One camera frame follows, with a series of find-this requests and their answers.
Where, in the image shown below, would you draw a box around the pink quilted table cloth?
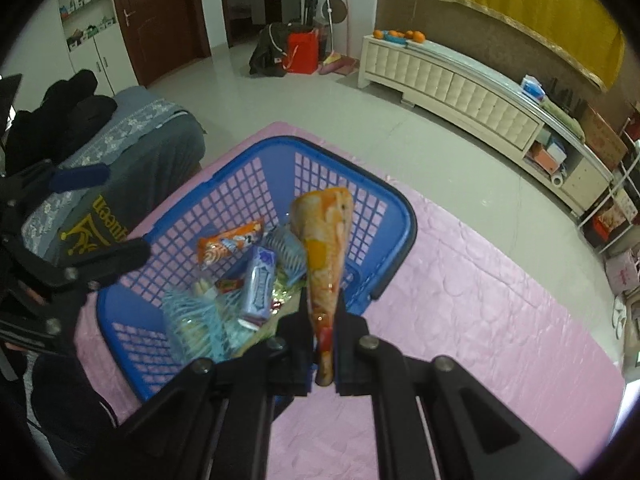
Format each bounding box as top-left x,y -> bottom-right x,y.
76,177 -> 624,479

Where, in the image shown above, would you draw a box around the pink broom and dustpan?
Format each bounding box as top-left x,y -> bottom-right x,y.
319,0 -> 359,76

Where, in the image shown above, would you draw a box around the white wall cupboard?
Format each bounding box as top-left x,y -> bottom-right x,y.
58,0 -> 138,96

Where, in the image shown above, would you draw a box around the blue plastic mesh basket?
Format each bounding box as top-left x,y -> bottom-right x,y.
96,136 -> 418,401

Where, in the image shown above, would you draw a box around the orange cracker snack bag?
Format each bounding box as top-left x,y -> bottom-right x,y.
290,188 -> 354,387

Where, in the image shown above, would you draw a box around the light blue lattice snack pack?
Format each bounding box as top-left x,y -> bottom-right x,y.
160,289 -> 231,365

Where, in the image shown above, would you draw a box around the green cracker pack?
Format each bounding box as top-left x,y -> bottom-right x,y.
232,278 -> 305,358

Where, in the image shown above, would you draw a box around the blue tissue pack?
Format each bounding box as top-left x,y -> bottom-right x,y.
521,75 -> 546,103

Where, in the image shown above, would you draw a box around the white metal shelf rack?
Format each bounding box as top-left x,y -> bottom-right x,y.
578,102 -> 639,256

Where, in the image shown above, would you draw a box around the green folded cloth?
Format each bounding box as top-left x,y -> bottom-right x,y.
540,96 -> 586,144

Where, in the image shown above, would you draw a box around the grey embroidered queen cushion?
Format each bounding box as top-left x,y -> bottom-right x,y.
22,86 -> 205,263

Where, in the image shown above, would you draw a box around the cardboard box on cabinet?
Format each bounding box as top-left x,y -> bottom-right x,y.
579,106 -> 628,170

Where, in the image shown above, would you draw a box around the pink shopping bag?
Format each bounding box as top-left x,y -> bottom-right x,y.
605,250 -> 639,295

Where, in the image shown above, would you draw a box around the blue purple gum box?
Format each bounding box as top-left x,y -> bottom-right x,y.
239,246 -> 277,330

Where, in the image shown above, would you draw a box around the black bag on floor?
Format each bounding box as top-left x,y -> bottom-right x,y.
248,23 -> 302,78

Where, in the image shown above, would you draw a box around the cream tufted tv cabinet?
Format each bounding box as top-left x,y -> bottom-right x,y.
358,35 -> 613,217

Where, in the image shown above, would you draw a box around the red shopping bag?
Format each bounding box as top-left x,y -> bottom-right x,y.
283,29 -> 319,75

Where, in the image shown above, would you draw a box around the bear cake blue wrapper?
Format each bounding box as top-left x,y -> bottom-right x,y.
262,224 -> 306,286

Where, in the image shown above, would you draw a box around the white paper roll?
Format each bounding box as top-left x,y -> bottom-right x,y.
550,171 -> 564,188

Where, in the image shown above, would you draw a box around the oranges on blue plate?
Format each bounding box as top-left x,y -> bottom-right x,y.
372,29 -> 426,46

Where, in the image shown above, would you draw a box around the orange wafer bar wrapper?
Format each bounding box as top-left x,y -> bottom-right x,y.
196,219 -> 265,268

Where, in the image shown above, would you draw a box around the yellow hanging cloth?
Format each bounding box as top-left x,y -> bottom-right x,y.
442,0 -> 626,92

